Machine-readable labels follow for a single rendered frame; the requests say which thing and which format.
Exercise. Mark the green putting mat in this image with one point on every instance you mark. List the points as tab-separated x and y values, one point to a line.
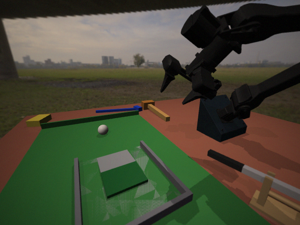
41	189

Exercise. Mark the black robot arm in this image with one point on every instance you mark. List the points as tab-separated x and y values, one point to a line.
252	22

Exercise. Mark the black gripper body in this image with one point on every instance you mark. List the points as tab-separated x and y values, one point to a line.
173	67

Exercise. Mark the white ball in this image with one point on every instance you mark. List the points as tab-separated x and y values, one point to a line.
103	129

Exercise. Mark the wooden mallet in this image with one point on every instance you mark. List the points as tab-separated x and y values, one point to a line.
150	104

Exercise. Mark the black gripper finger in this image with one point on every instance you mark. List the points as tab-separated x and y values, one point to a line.
193	96
167	79

